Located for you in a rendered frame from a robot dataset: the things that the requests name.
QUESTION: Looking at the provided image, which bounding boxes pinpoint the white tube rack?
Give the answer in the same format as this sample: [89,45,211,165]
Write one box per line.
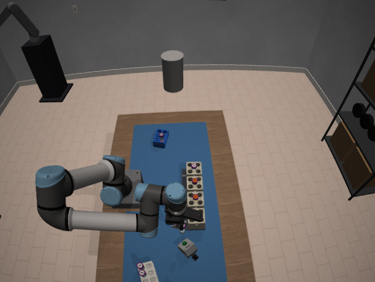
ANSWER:
[140,261,159,282]

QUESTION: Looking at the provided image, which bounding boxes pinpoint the blue bench mat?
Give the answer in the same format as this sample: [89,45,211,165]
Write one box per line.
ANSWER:
[123,122,227,282]

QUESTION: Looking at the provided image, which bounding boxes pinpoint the cream bucket adapter with holes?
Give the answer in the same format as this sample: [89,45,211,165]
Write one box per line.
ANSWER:
[187,176,203,192]
[187,191,204,208]
[186,162,202,181]

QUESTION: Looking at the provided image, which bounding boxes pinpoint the blue tube rack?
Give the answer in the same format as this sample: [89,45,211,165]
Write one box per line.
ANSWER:
[153,129,169,148]

